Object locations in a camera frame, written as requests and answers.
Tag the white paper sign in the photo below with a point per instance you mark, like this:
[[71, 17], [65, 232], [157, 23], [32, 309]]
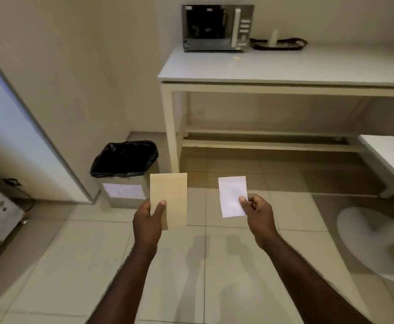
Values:
[[124, 191]]

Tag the recycling bin with black bag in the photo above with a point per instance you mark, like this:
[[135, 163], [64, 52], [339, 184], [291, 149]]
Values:
[[126, 202]]

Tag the small white paper piece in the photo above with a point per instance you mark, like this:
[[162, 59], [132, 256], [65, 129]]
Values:
[[230, 195]]

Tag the white wooden table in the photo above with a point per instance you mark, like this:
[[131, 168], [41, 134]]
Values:
[[284, 67]]

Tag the white rounded object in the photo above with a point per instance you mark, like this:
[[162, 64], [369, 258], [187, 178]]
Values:
[[369, 239]]

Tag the silver microwave oven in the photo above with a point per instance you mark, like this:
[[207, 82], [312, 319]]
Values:
[[210, 30]]

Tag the stack of white paper cups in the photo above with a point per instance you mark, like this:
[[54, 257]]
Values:
[[273, 37]]

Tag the person's right forearm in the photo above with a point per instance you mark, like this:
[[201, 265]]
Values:
[[311, 286]]

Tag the white partition panel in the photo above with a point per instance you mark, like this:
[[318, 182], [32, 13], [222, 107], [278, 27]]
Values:
[[21, 148]]

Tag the cream paper sheet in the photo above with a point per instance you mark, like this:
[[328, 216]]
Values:
[[171, 199]]

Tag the person's left forearm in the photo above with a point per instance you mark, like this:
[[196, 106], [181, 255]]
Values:
[[122, 286]]

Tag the person's right hand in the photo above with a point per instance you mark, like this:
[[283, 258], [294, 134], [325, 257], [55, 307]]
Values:
[[261, 219]]

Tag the person's left hand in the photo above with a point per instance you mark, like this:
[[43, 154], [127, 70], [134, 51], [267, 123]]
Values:
[[148, 226]]

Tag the black wooden serving tray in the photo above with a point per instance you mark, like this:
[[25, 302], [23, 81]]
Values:
[[291, 45]]

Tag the white low table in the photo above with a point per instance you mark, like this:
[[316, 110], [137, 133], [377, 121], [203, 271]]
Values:
[[392, 155]]

